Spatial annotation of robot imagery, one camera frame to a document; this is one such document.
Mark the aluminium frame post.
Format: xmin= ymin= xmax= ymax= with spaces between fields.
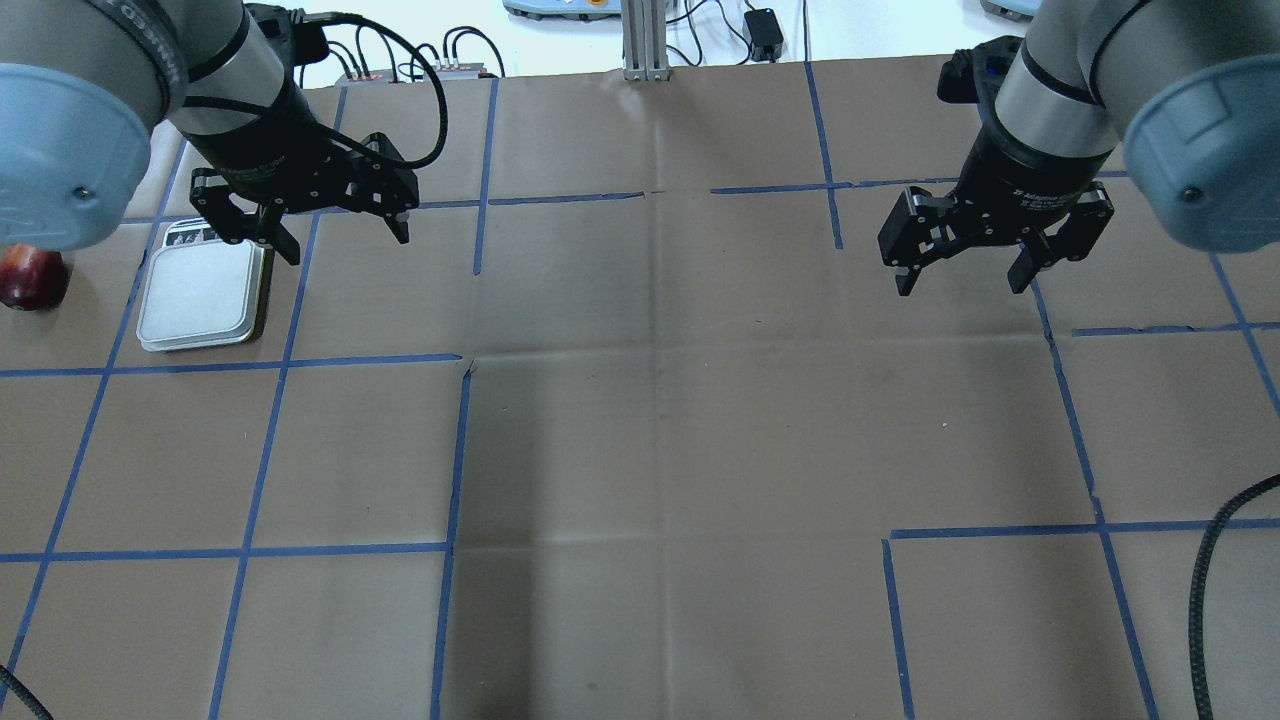
xmin=620 ymin=0 xmax=669 ymax=82

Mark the grey usb hub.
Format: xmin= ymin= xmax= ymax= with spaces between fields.
xmin=334 ymin=61 xmax=500 ymax=87

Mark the red yellow mango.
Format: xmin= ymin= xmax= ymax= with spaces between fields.
xmin=1 ymin=243 xmax=70 ymax=311

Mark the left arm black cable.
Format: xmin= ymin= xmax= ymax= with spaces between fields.
xmin=180 ymin=10 xmax=449 ymax=170

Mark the black power adapter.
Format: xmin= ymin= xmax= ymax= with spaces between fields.
xmin=742 ymin=6 xmax=785 ymax=63

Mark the silver kitchen scale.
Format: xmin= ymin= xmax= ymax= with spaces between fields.
xmin=134 ymin=217 xmax=270 ymax=354

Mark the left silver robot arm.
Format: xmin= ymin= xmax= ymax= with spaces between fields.
xmin=1 ymin=1 xmax=440 ymax=265

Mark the black braided cable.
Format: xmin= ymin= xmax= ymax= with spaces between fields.
xmin=1188 ymin=471 xmax=1280 ymax=720

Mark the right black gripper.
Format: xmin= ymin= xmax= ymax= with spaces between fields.
xmin=878 ymin=126 xmax=1114 ymax=297

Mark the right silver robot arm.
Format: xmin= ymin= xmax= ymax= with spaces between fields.
xmin=877 ymin=1 xmax=1279 ymax=296

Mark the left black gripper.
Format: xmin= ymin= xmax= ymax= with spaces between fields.
xmin=189 ymin=95 xmax=419 ymax=266

